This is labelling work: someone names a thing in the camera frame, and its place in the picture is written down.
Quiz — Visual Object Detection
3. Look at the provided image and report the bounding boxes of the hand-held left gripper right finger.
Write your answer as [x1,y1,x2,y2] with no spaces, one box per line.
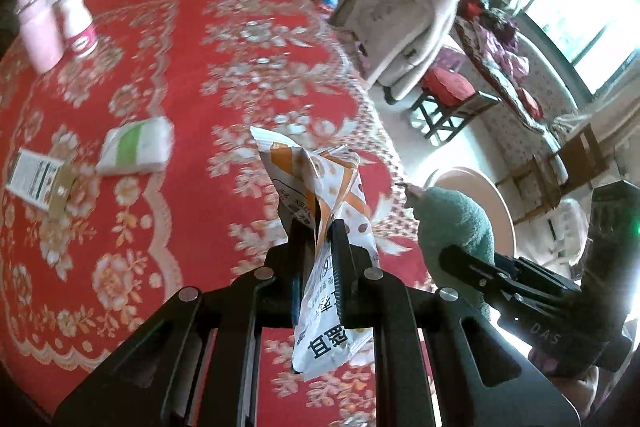
[325,219,581,427]

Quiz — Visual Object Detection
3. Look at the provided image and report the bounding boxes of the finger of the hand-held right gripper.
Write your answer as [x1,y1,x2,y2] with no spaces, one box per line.
[437,244,506,304]

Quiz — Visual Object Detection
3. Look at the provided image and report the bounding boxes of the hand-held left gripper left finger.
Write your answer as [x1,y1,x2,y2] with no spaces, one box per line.
[52,219,321,427]

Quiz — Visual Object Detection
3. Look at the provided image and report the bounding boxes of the teal fuzzy cloth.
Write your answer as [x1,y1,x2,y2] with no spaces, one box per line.
[405,186,497,318]

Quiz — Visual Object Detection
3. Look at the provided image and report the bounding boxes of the white round bin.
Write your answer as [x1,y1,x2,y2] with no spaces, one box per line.
[422,167,516,258]

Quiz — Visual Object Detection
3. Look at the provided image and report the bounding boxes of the orange white snack wrapper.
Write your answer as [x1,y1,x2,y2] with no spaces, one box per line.
[249,126,377,382]

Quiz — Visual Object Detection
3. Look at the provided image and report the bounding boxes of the white green tissue pack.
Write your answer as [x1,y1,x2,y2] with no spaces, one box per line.
[95,116,175,176]

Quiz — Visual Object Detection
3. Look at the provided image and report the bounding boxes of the white green carton with barcode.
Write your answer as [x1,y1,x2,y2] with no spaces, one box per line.
[5,148,78,220]

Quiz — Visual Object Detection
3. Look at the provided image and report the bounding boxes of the person's right hand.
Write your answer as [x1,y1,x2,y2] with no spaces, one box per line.
[530,347,601,414]

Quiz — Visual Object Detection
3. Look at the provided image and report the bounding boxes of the wooden chair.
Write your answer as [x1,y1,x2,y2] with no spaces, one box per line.
[495,124,608,223]

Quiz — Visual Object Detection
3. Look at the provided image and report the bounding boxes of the floral sofa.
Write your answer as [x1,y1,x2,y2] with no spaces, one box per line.
[452,14,601,148]

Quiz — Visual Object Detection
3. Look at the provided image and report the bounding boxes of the red cushion stool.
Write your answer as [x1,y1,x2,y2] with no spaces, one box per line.
[410,67,501,145]

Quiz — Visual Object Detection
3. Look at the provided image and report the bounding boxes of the purple clothes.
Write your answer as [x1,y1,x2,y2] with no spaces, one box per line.
[470,7,531,78]

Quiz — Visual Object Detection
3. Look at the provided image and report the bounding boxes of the beige coat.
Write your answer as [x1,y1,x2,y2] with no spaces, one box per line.
[332,0,471,100]

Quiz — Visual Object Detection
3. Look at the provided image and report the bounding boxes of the red floral tablecloth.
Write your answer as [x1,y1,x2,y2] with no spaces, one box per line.
[0,0,436,427]

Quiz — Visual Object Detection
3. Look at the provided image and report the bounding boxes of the white bottle with pink label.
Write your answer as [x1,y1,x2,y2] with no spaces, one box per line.
[57,0,99,58]

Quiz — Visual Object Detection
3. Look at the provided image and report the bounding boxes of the pink thermos bottle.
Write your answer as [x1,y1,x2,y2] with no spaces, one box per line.
[17,0,66,74]

